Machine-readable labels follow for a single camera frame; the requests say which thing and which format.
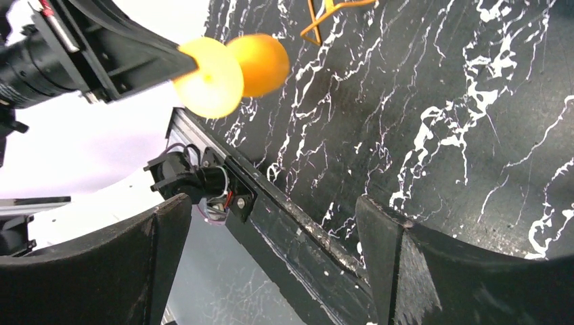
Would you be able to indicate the yellow wine glass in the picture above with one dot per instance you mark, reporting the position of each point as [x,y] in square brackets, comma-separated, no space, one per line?
[249,66]

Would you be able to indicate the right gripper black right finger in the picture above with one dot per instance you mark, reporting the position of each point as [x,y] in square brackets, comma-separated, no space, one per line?
[421,276]

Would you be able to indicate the gold wire wine glass rack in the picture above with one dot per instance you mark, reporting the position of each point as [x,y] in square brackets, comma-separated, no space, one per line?
[327,9]

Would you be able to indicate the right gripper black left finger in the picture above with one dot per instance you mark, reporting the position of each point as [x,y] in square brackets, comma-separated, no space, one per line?
[120,274]

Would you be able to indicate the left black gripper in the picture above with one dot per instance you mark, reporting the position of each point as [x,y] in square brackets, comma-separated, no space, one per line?
[87,46]

